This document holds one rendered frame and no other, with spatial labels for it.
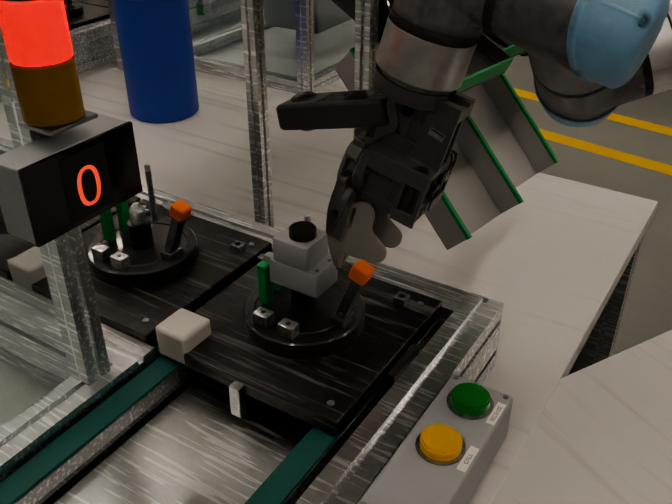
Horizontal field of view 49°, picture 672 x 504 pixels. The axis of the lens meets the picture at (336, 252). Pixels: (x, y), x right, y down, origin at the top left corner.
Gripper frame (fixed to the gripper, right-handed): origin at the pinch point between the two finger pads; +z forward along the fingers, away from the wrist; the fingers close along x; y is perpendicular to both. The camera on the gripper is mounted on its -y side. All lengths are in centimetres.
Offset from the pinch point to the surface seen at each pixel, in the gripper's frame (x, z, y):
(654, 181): 280, 86, 37
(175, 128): 63, 38, -66
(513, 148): 50, 3, 5
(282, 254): 1.7, 5.0, -6.3
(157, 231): 9.6, 18.3, -28.2
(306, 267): 1.6, 4.9, -3.2
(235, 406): -8.5, 17.8, -2.5
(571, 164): 280, 95, 2
